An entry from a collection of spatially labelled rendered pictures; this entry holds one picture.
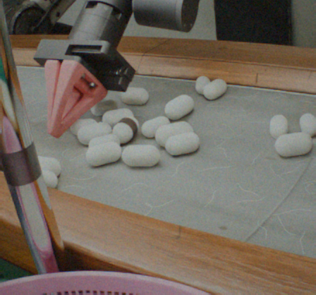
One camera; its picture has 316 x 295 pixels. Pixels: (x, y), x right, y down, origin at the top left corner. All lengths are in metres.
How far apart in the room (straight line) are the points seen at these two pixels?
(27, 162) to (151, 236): 0.10
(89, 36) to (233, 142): 0.19
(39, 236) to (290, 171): 0.23
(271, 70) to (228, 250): 0.35
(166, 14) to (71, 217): 0.25
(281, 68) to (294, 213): 0.27
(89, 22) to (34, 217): 0.28
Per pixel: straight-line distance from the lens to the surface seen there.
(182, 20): 0.51
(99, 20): 0.52
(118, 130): 0.49
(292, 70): 0.60
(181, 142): 0.45
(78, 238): 0.33
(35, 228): 0.30
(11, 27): 1.17
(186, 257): 0.30
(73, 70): 0.49
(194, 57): 0.66
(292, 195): 0.40
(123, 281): 0.29
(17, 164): 0.27
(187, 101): 0.53
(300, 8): 2.58
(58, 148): 0.52
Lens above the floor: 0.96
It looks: 27 degrees down
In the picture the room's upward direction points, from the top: 8 degrees counter-clockwise
